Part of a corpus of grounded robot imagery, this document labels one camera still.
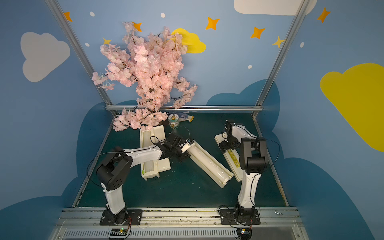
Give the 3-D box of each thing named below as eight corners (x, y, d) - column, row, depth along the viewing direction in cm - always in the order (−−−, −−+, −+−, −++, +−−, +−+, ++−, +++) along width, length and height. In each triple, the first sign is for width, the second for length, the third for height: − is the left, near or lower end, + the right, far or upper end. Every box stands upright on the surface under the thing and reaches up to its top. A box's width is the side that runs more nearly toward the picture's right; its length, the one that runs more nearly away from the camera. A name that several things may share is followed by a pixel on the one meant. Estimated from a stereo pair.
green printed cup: (168, 128, 113) (167, 121, 107) (170, 120, 119) (168, 113, 112) (178, 128, 113) (177, 121, 107) (179, 120, 119) (178, 113, 112)
